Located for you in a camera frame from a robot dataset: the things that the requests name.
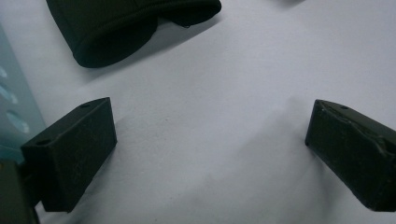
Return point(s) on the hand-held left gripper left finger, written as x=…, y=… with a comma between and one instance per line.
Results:
x=68, y=158

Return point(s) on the teal plastic basket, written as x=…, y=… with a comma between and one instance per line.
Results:
x=15, y=102

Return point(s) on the black glove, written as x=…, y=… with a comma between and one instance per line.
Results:
x=115, y=31

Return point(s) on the grey-blue foam mat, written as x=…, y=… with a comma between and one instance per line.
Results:
x=211, y=124

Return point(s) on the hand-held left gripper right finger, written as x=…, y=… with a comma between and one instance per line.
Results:
x=358, y=155

